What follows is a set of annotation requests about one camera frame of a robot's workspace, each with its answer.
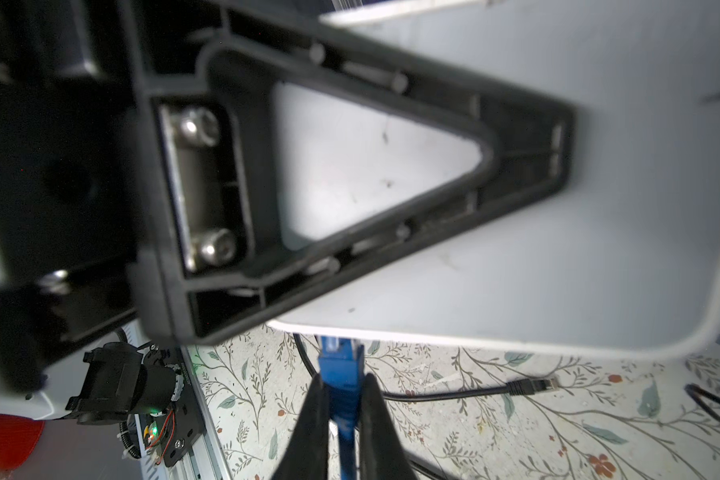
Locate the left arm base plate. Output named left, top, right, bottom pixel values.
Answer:
left=119, top=347, right=208, bottom=469

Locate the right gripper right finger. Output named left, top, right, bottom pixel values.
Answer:
left=358, top=374, right=416, bottom=480

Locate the blue ethernet cable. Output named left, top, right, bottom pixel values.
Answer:
left=316, top=335, right=367, bottom=480

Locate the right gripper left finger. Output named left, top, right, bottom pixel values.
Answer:
left=272, top=375, right=330, bottom=480

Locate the white box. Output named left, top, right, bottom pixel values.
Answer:
left=272, top=1, right=720, bottom=360

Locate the long black cable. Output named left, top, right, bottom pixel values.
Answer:
left=292, top=332, right=560, bottom=480

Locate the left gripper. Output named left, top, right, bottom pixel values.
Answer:
left=0, top=1, right=135, bottom=393

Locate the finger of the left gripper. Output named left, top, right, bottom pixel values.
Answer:
left=119, top=1, right=575, bottom=345

